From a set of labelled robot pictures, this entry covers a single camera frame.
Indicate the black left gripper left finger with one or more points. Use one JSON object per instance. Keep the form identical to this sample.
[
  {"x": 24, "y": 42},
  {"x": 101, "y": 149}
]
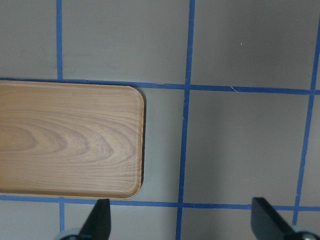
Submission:
[{"x": 98, "y": 223}]

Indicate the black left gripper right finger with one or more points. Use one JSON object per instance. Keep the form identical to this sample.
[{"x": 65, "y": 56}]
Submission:
[{"x": 266, "y": 223}]

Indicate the wooden tray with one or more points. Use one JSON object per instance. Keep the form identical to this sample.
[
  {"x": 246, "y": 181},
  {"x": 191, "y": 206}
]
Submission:
[{"x": 73, "y": 140}]

